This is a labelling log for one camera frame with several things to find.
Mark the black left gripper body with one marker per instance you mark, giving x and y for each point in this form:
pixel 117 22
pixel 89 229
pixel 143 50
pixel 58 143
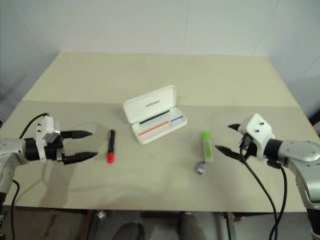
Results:
pixel 51 150

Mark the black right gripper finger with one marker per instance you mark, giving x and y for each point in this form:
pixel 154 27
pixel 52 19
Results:
pixel 236 126
pixel 230 151

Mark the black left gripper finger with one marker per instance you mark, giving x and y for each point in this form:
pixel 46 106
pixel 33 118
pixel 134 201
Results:
pixel 80 157
pixel 77 134

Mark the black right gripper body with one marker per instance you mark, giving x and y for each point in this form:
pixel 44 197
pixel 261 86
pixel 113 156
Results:
pixel 251 147

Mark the green glue stick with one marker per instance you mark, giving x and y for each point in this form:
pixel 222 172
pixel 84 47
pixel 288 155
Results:
pixel 207 147

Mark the red and black marker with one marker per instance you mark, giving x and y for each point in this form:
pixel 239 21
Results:
pixel 111 150

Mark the white rectangular plastic case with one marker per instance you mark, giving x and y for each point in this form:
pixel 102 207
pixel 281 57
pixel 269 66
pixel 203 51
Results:
pixel 150 107

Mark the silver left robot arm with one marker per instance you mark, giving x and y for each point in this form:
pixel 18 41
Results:
pixel 12 150

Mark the small silver metal fitting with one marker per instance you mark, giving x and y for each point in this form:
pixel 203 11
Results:
pixel 101 215

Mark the grey metal table leg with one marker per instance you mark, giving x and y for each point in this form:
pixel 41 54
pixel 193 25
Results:
pixel 225 226

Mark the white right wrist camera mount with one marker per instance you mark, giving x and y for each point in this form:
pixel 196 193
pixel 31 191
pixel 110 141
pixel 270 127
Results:
pixel 257 130

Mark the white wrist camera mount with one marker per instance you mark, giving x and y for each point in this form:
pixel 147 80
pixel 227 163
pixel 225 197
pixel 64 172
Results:
pixel 45 125
pixel 257 130

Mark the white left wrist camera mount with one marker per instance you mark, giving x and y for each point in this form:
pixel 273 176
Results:
pixel 45 125

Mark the black table frame bar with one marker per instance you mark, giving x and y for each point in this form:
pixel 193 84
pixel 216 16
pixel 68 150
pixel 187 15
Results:
pixel 160 214

